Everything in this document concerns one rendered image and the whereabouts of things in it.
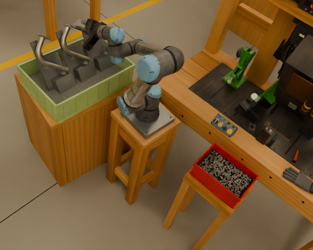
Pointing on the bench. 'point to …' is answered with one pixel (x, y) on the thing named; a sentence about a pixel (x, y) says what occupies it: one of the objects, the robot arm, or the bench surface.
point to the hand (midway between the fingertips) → (79, 31)
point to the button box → (224, 125)
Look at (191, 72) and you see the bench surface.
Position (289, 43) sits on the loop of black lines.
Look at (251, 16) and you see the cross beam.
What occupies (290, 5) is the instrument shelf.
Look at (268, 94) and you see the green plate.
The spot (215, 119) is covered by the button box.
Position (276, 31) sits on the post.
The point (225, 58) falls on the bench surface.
